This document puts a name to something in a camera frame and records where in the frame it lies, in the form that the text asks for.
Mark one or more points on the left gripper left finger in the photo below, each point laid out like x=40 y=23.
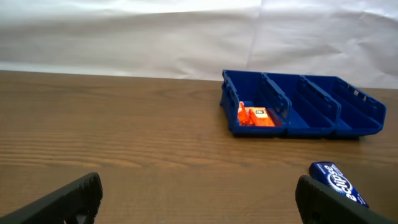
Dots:
x=62 y=205

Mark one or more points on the blue candy pack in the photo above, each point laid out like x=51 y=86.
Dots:
x=335 y=179

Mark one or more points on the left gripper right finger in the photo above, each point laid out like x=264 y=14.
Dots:
x=329 y=208

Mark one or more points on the orange candy box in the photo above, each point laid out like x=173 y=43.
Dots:
x=243 y=116
x=262 y=119

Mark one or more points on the blue tray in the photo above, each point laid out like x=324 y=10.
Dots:
x=311 y=130

